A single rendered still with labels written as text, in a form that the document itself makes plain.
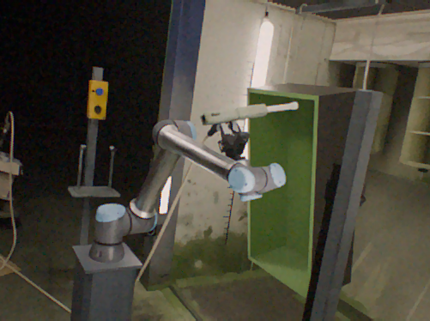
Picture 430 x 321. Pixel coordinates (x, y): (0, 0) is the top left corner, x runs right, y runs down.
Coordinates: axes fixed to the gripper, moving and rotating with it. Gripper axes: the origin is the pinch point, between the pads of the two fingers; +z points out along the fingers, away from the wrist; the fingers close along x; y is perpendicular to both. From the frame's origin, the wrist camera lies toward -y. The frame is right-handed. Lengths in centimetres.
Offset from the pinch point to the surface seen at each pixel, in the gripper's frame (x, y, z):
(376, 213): 179, 104, -70
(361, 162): -7, -63, -40
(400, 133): 213, 80, -14
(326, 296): -17, -43, -72
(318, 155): 62, 21, -24
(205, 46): 63, 87, 83
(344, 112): 80, 10, -6
